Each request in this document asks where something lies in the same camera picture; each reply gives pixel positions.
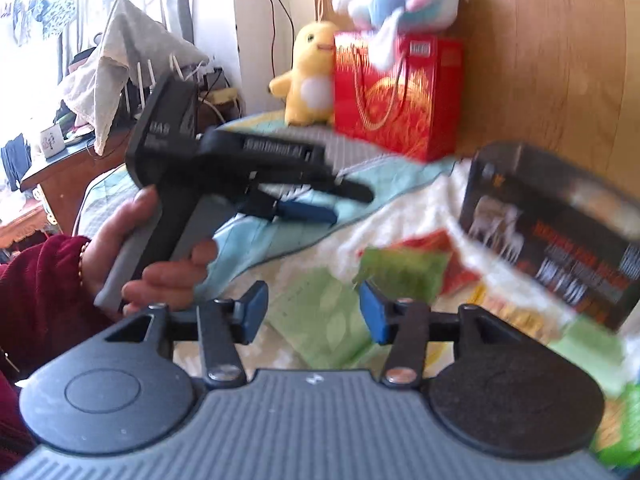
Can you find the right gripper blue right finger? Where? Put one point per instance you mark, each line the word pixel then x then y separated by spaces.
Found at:
pixel 403 325

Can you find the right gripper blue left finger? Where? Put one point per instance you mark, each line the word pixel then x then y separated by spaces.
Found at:
pixel 222 325

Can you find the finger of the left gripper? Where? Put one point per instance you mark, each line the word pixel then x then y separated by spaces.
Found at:
pixel 340 187
pixel 262 205

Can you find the dark green snack packet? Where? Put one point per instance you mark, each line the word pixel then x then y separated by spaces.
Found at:
pixel 403 273

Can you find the red snack packet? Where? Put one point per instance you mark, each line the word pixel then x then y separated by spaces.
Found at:
pixel 456 275

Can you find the light green snack packet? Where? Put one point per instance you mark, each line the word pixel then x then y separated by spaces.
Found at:
pixel 319 317

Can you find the green cracker snack bag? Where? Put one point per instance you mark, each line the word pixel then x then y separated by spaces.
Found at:
pixel 617 439

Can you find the yellow peanut snack bag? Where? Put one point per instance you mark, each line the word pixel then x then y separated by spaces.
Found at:
pixel 543 321

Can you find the red velvet sleeve forearm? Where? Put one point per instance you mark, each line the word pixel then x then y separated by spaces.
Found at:
pixel 45 311

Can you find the person left hand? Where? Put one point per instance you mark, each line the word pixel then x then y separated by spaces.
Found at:
pixel 154 249

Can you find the yellow duck plush toy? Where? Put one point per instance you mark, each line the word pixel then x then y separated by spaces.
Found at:
pixel 308 87

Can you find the red gift bag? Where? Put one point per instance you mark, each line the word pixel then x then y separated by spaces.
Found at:
pixel 414 108

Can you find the white wifi router antennas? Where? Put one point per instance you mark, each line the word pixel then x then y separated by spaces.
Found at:
pixel 147 75

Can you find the white cloth over clutter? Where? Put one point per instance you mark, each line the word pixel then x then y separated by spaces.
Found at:
pixel 93 91

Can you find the white mug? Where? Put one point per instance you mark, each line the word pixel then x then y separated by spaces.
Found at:
pixel 51 141

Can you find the black open storage box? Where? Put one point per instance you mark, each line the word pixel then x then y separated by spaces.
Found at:
pixel 570 231

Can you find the pastel unicorn plush toy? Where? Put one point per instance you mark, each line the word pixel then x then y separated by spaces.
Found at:
pixel 385 21

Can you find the wooden headboard panel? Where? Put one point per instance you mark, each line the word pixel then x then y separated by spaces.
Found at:
pixel 559 74

